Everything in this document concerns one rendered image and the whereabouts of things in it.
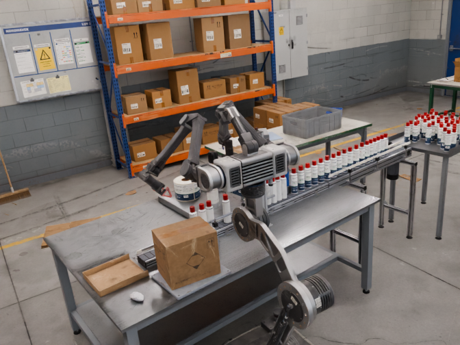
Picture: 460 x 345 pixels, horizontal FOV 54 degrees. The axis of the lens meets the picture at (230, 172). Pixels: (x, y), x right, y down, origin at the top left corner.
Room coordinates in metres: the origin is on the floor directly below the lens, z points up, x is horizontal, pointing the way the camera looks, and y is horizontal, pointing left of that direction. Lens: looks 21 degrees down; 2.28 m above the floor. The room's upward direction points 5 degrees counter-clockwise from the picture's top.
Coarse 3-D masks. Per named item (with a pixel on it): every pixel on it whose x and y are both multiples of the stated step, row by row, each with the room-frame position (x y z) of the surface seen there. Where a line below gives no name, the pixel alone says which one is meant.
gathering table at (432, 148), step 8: (392, 136) 4.25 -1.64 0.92; (400, 136) 4.33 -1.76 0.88; (400, 144) 4.09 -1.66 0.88; (408, 144) 4.07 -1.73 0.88; (416, 144) 4.05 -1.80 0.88; (424, 144) 4.03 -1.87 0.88; (432, 144) 4.01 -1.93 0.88; (456, 144) 3.95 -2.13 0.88; (424, 152) 3.89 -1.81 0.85; (432, 152) 3.83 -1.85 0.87; (440, 152) 3.79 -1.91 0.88; (456, 152) 3.78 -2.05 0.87; (424, 160) 4.55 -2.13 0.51; (448, 160) 3.76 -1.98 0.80; (424, 168) 4.55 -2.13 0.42; (424, 176) 4.54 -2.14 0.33; (392, 184) 4.17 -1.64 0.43; (424, 184) 4.54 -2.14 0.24; (440, 184) 3.77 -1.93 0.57; (392, 192) 4.17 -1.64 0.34; (424, 192) 4.53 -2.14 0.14; (440, 192) 3.77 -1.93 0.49; (392, 200) 4.17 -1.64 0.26; (424, 200) 4.53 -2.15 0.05; (440, 200) 3.76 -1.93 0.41; (440, 208) 3.76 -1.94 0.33; (392, 216) 4.17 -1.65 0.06; (440, 216) 3.75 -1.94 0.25; (440, 224) 3.75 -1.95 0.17; (440, 232) 3.75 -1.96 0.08
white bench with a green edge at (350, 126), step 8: (344, 120) 5.42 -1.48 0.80; (352, 120) 5.39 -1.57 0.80; (272, 128) 5.36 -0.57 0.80; (280, 128) 5.33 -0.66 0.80; (344, 128) 5.08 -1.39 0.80; (352, 128) 5.06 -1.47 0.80; (360, 128) 5.09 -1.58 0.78; (280, 136) 4.97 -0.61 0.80; (288, 136) 4.95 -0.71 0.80; (320, 136) 4.84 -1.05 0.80; (328, 136) 4.83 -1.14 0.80; (336, 136) 4.96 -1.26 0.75; (344, 136) 5.03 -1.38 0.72; (208, 144) 4.89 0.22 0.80; (216, 144) 4.87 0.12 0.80; (296, 144) 4.61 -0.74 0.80; (304, 144) 4.65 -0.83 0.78; (312, 144) 4.77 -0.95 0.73; (328, 144) 5.72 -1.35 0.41; (224, 152) 4.57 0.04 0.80; (328, 152) 5.72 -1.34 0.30
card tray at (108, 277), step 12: (108, 264) 2.39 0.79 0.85; (120, 264) 2.41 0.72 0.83; (132, 264) 2.39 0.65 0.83; (84, 276) 2.27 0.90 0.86; (96, 276) 2.30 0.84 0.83; (108, 276) 2.29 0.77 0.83; (120, 276) 2.28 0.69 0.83; (132, 276) 2.26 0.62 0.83; (144, 276) 2.25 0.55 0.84; (96, 288) 2.12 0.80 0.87; (108, 288) 2.12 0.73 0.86
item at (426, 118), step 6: (420, 114) 4.39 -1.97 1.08; (426, 114) 4.35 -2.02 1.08; (432, 114) 4.46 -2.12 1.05; (444, 114) 4.37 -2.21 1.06; (414, 120) 4.32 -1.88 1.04; (420, 120) 4.33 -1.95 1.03; (426, 120) 4.20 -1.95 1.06; (432, 120) 4.28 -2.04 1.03; (438, 120) 4.13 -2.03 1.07; (444, 120) 4.20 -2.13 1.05; (450, 120) 4.06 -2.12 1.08; (456, 120) 4.07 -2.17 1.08; (420, 126) 4.33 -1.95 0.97; (426, 126) 4.18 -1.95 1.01; (444, 126) 4.10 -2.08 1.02; (450, 126) 4.05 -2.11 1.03; (420, 132) 4.33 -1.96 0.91
